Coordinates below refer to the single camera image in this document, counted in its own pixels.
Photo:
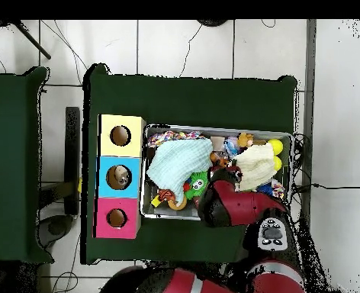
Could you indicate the cream muslin cloth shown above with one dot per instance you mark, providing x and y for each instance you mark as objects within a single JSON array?
[{"x": 256, "y": 168}]

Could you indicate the crushed clear bottle blue label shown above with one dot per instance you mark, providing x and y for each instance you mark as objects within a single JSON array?
[{"x": 231, "y": 146}]

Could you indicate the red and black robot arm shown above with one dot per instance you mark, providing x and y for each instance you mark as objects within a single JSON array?
[{"x": 244, "y": 204}]

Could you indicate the wooden box with three holes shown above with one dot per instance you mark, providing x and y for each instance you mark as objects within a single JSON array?
[{"x": 106, "y": 146}]

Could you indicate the blue spiky ball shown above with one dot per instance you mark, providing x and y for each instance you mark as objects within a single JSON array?
[{"x": 264, "y": 188}]

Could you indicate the brown plush animal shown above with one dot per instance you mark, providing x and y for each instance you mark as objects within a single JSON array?
[{"x": 245, "y": 139}]

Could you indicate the plain wooden block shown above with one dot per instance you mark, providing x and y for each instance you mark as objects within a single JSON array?
[{"x": 217, "y": 142}]

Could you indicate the green spiky toy with eyes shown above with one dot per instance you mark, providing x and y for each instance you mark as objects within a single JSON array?
[{"x": 196, "y": 184}]

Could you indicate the yellow ball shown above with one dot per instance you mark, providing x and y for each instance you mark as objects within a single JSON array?
[
  {"x": 276, "y": 146},
  {"x": 277, "y": 163}
]

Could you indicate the mint green muslin cloth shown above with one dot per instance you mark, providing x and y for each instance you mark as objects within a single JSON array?
[{"x": 180, "y": 161}]

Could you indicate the orange tiger plush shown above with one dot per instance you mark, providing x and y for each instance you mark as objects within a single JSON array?
[{"x": 167, "y": 195}]

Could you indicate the crumpled confetti print paper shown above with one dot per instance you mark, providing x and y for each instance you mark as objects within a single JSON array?
[{"x": 158, "y": 139}]

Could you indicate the yellow block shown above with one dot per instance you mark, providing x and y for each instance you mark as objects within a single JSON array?
[{"x": 155, "y": 201}]

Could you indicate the dark green table cloth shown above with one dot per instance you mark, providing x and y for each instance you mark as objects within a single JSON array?
[
  {"x": 12, "y": 137},
  {"x": 192, "y": 100}
]

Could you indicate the black round object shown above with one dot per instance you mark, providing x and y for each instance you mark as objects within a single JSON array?
[{"x": 212, "y": 22}]

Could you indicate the black upright panel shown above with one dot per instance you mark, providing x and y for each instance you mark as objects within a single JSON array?
[{"x": 72, "y": 137}]

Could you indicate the dark grey floor base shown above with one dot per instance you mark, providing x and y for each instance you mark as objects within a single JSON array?
[{"x": 56, "y": 227}]

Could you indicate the black tripod leg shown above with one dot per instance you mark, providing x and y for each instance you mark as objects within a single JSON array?
[{"x": 33, "y": 42}]

